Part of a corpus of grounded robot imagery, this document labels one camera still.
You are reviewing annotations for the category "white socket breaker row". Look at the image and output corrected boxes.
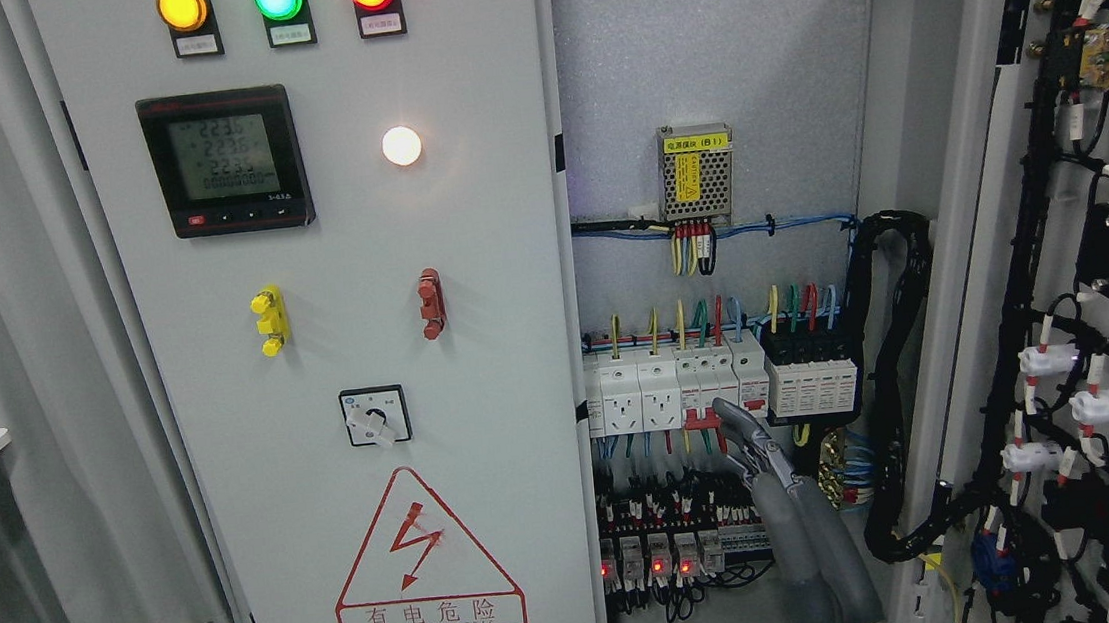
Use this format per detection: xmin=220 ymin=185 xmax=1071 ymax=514
xmin=582 ymin=336 xmax=771 ymax=438

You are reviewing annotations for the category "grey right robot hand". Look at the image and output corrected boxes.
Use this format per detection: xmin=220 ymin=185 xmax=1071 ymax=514
xmin=711 ymin=398 xmax=888 ymax=623

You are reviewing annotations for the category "red indicator lamp left door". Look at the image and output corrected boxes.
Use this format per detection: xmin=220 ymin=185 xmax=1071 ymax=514
xmin=352 ymin=0 xmax=407 ymax=39

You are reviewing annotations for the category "metal power supply module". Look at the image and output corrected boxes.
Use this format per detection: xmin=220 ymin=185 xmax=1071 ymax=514
xmin=655 ymin=122 xmax=734 ymax=226

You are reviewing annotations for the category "rotary selector switch left door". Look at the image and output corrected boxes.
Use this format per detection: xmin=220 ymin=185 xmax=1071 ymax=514
xmin=338 ymin=384 xmax=413 ymax=447

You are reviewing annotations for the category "black digital power meter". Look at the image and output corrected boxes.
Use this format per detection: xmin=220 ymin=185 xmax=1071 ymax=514
xmin=134 ymin=84 xmax=316 ymax=241

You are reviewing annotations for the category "red test terminal block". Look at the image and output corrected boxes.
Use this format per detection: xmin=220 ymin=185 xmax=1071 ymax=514
xmin=418 ymin=268 xmax=447 ymax=341

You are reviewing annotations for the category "yellow indicator lamp left door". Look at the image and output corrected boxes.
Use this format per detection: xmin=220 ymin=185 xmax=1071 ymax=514
xmin=156 ymin=0 xmax=224 ymax=59

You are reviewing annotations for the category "relay and terminal row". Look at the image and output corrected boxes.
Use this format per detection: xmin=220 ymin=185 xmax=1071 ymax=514
xmin=596 ymin=470 xmax=775 ymax=623

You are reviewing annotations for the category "red electric hazard warning sticker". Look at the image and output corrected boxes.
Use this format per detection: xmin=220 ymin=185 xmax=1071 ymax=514
xmin=336 ymin=467 xmax=528 ymax=623

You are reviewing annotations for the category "grey cabinet door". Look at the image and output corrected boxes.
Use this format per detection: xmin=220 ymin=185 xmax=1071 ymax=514
xmin=859 ymin=0 xmax=1109 ymax=623
xmin=28 ymin=0 xmax=600 ymax=623

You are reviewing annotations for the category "black cable loom right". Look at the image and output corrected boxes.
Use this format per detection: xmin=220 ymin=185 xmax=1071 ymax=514
xmin=835 ymin=206 xmax=963 ymax=566

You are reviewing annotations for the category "yellow test terminal block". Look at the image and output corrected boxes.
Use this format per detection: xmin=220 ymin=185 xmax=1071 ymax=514
xmin=250 ymin=283 xmax=289 ymax=358

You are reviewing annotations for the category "black surge protector block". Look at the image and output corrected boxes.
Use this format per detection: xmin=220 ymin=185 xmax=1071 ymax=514
xmin=760 ymin=328 xmax=859 ymax=426

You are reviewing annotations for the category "green indicator lamp left door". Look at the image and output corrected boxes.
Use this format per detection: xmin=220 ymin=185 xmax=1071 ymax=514
xmin=253 ymin=0 xmax=318 ymax=48

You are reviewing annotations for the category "white lit indicator lamp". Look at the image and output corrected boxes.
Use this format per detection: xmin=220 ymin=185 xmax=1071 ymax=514
xmin=381 ymin=125 xmax=424 ymax=166

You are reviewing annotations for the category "grey curtain left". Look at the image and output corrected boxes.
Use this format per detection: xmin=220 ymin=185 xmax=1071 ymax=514
xmin=0 ymin=0 xmax=246 ymax=623

